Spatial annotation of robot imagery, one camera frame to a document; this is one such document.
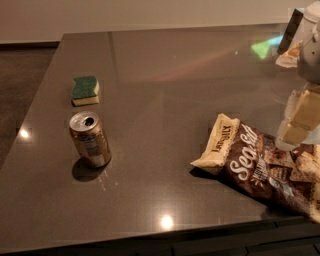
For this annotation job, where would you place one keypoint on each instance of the green and yellow sponge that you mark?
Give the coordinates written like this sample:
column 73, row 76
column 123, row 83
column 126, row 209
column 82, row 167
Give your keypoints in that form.
column 85, row 91

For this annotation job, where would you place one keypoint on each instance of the black bar on robot base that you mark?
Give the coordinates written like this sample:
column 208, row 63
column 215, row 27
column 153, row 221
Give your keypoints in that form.
column 291, row 30

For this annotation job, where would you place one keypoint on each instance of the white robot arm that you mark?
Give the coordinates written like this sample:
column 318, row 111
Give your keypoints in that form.
column 308, row 66

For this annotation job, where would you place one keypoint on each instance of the brown sea salt chip bag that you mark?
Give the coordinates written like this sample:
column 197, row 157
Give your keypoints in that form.
column 248, row 160

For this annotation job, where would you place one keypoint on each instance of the orange soda can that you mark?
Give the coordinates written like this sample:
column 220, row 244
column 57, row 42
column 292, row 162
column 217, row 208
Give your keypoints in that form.
column 87, row 132

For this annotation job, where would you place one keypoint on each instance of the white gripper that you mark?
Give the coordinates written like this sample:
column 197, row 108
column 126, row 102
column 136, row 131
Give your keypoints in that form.
column 310, row 63

